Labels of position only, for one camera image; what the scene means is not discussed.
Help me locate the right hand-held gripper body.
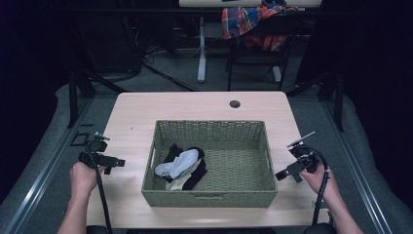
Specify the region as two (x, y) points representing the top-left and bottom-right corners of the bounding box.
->
(285, 131), (321, 178)

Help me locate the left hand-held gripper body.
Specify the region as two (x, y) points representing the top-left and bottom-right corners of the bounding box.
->
(77, 131), (114, 170)

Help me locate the person's right hand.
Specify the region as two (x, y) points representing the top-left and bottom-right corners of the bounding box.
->
(298, 162), (339, 200)

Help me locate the person's left hand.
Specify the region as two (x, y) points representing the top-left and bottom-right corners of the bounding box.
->
(69, 161), (107, 199)

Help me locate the light grey sock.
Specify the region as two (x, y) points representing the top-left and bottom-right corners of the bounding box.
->
(154, 148), (200, 180)

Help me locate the black metal stand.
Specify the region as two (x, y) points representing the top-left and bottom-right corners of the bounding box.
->
(285, 69), (345, 133)
(66, 66), (129, 129)

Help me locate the cream sock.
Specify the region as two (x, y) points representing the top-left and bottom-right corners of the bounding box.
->
(165, 157), (203, 192)

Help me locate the green woven basket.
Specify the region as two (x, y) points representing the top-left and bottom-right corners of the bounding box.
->
(141, 119), (279, 209)

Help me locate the black sock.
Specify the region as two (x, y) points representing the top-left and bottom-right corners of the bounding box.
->
(162, 142), (208, 191)

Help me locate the black chair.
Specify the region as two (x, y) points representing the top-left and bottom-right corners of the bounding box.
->
(225, 13), (300, 93)

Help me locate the white desk leg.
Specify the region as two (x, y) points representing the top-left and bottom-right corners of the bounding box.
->
(197, 16), (208, 84)

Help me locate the plaid cloth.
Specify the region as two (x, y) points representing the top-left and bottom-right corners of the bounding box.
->
(221, 0), (298, 53)

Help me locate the light background desk top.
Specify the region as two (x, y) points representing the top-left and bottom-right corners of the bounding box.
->
(178, 0), (323, 9)

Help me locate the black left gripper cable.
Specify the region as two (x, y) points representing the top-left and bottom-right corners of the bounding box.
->
(84, 142), (114, 234)

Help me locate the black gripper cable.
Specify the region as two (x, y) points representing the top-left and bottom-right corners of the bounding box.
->
(84, 142), (114, 234)
(306, 146), (331, 226)

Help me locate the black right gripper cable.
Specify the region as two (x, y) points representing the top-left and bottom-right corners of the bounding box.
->
(306, 146), (331, 226)

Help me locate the black floor cable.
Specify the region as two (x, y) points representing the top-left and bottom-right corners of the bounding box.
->
(140, 61), (200, 93)

